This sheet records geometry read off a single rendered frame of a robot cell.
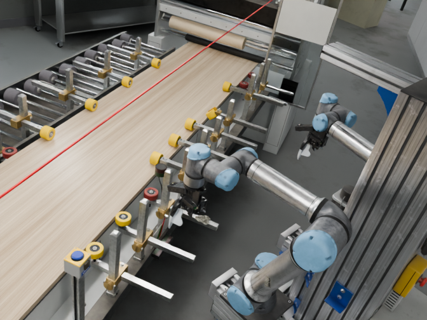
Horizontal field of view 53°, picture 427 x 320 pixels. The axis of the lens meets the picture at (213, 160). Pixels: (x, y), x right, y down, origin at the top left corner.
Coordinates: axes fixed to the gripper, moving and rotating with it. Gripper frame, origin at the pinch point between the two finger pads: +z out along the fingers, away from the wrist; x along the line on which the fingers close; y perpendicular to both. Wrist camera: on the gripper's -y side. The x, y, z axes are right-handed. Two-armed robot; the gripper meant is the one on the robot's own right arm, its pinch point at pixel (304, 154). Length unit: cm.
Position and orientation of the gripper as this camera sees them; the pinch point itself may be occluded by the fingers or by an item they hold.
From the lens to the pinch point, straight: 224.3
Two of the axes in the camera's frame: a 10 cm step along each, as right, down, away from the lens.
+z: -1.7, 8.0, 5.7
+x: 7.0, -3.1, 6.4
